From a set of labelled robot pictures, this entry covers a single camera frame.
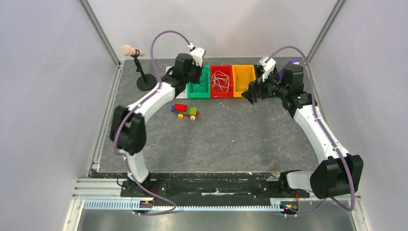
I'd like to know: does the yellow cable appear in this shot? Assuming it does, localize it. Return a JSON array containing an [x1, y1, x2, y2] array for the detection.
[[236, 70, 255, 91]]

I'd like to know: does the white cable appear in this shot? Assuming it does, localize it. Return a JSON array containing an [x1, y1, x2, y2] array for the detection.
[[212, 70, 231, 93]]

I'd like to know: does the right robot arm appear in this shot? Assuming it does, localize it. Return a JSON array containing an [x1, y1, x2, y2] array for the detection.
[[242, 64, 364, 199]]

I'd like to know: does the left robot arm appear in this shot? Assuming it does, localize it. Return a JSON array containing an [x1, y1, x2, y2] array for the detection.
[[110, 49, 205, 197]]

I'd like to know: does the green bin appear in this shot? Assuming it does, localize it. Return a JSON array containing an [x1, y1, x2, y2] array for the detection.
[[187, 65, 210, 99]]

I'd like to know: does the purple metronome holder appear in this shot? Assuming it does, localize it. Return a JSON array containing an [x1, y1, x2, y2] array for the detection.
[[278, 58, 301, 79]]

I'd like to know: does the yellow bin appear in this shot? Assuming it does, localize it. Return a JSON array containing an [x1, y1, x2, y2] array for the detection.
[[232, 65, 256, 98]]

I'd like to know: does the red bin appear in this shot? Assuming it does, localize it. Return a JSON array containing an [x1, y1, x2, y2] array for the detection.
[[210, 65, 233, 98]]

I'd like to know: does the white bin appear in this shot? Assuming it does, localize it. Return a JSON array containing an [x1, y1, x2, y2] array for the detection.
[[166, 66, 188, 99]]

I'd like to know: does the toy brick car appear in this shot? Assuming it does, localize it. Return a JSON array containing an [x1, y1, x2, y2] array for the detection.
[[171, 103, 200, 120]]

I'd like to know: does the pink microphone on stand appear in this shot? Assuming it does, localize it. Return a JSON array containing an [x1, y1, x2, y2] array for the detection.
[[120, 45, 157, 91]]

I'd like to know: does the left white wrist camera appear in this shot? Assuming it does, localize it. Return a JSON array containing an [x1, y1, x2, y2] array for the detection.
[[188, 43, 206, 67]]

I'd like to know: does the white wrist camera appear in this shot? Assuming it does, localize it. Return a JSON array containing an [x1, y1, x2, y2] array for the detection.
[[188, 43, 206, 67], [258, 56, 276, 82]]

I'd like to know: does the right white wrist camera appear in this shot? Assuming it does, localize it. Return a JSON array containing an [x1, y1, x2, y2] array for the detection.
[[258, 56, 276, 82]]

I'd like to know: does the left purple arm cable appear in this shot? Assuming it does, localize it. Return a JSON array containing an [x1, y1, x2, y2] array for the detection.
[[113, 30, 192, 217]]

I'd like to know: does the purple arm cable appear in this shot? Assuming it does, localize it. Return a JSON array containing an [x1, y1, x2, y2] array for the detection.
[[113, 30, 192, 217], [268, 45, 356, 218]]

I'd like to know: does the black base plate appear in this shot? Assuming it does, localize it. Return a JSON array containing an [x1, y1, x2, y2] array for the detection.
[[117, 172, 310, 207]]

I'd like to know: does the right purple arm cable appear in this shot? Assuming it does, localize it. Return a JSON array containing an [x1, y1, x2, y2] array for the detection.
[[268, 45, 356, 218]]

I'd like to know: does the white slotted cable duct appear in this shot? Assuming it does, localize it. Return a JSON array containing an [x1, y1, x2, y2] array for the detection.
[[83, 199, 292, 212]]

